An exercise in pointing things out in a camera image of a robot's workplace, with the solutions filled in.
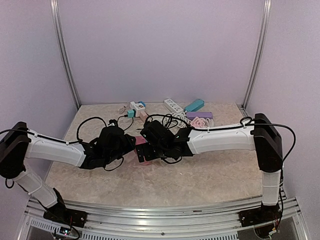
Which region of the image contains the white charger plug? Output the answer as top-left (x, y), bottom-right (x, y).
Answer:
top-left (130, 101), bottom-right (136, 109)

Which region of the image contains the teal plug adapter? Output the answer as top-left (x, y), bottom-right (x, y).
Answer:
top-left (127, 109), bottom-right (136, 118)

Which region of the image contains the pink cube socket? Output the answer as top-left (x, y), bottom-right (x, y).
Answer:
top-left (190, 116), bottom-right (206, 128)

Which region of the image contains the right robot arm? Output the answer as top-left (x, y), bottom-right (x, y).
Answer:
top-left (135, 113), bottom-right (284, 222)

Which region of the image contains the pink triangular power strip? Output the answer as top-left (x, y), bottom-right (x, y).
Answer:
top-left (134, 136), bottom-right (152, 166)

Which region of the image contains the aluminium frame post right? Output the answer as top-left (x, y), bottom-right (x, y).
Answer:
top-left (241, 0), bottom-right (272, 112)

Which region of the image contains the purple power strip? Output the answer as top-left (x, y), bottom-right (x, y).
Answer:
top-left (186, 111), bottom-right (214, 121)

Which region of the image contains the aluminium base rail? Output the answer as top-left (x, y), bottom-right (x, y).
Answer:
top-left (17, 197), bottom-right (310, 240)

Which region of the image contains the teal power strip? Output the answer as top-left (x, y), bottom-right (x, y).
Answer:
top-left (184, 98), bottom-right (205, 112)

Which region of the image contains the white cube socket adapter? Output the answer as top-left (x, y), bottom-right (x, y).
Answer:
top-left (132, 102), bottom-right (146, 113)

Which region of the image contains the white thick power cord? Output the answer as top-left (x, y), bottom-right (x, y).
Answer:
top-left (162, 111), bottom-right (215, 129)

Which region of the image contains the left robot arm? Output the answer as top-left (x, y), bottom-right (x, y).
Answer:
top-left (0, 122), bottom-right (136, 223)

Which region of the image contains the white coiled usb cable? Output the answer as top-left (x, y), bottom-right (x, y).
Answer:
top-left (116, 104), bottom-right (131, 115)

